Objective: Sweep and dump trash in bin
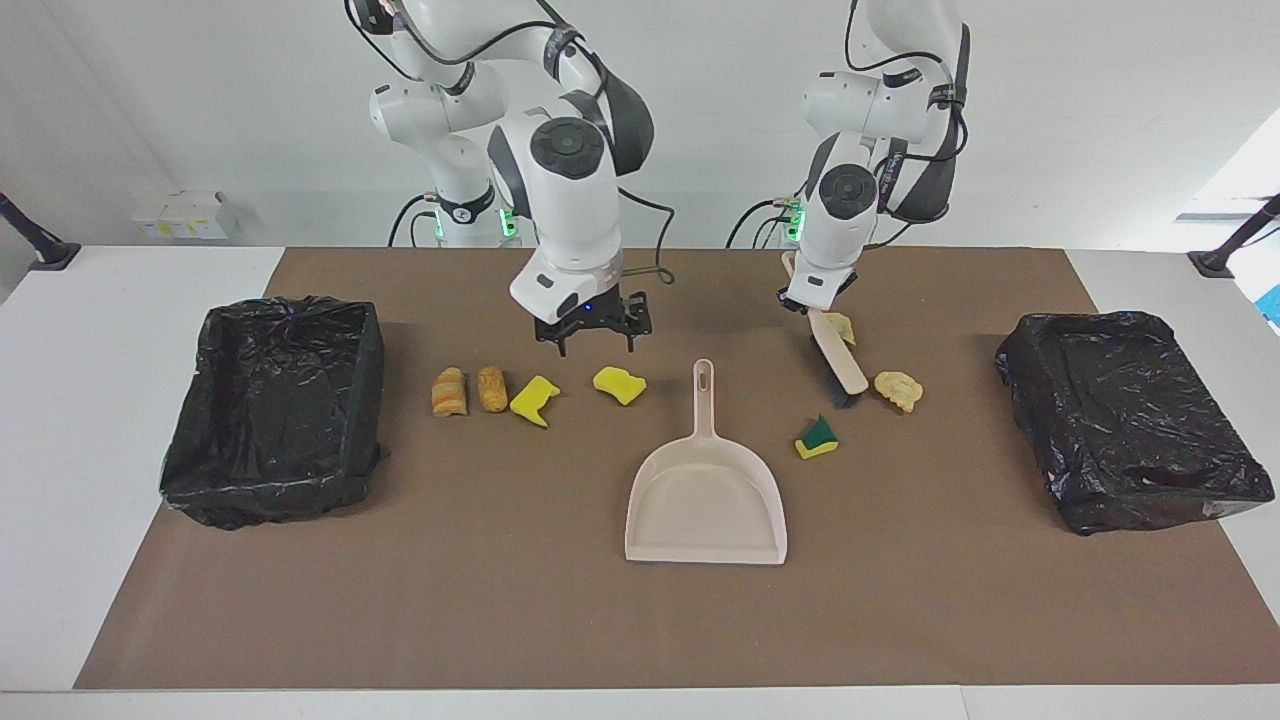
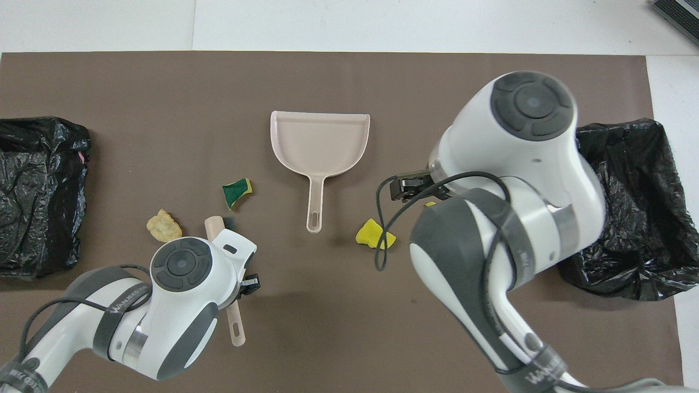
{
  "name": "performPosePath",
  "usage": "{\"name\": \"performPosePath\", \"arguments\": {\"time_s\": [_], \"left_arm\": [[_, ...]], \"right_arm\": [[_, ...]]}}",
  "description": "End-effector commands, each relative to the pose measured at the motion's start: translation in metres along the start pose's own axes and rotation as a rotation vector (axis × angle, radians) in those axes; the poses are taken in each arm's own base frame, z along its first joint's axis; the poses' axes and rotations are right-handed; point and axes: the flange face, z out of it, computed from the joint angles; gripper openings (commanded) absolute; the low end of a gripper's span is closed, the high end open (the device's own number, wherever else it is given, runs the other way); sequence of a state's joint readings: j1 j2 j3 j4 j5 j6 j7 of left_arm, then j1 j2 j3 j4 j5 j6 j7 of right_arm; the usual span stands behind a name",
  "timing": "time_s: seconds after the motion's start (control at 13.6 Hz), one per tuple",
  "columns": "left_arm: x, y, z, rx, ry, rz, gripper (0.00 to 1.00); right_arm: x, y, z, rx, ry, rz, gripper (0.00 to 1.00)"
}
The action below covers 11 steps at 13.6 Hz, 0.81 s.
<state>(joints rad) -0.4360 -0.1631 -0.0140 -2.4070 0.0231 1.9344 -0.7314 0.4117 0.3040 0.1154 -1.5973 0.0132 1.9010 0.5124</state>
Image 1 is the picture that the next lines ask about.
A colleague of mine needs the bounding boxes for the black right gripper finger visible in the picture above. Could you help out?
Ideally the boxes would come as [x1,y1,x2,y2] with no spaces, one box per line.
[618,292,654,353]
[535,318,583,358]

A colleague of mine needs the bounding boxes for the beige hand brush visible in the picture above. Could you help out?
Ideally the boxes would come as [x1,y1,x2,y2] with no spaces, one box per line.
[781,252,869,410]

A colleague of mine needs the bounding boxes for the notched yellow green sponge piece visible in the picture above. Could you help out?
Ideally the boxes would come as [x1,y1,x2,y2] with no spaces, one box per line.
[509,375,562,429]

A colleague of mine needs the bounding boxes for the striped bread roll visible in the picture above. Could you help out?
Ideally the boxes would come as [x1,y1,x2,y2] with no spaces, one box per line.
[431,367,469,418]

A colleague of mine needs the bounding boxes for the small green yellow sponge piece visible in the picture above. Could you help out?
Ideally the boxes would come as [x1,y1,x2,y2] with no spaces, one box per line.
[795,414,840,461]

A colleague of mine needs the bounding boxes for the beige plastic dustpan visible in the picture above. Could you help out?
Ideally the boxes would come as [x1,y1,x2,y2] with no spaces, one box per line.
[625,359,789,566]

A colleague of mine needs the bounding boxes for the bin with black bag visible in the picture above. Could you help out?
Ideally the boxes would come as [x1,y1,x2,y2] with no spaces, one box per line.
[995,310,1276,537]
[158,295,391,531]

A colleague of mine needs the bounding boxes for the brown table mat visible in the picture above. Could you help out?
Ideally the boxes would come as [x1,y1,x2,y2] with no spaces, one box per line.
[73,247,1280,691]

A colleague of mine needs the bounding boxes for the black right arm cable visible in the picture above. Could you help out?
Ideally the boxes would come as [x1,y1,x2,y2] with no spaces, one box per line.
[345,0,676,289]

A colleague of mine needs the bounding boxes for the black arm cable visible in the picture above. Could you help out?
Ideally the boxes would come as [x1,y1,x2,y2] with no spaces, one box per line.
[845,0,971,226]
[345,0,676,289]

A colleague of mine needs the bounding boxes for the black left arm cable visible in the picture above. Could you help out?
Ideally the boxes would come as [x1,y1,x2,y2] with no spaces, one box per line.
[845,0,971,226]

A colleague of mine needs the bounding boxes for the black camera stand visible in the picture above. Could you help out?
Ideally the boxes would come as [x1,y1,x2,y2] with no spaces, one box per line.
[1188,193,1280,279]
[0,192,82,272]

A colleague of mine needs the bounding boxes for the white wall socket boxes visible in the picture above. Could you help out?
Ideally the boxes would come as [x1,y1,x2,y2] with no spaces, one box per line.
[132,192,241,241]

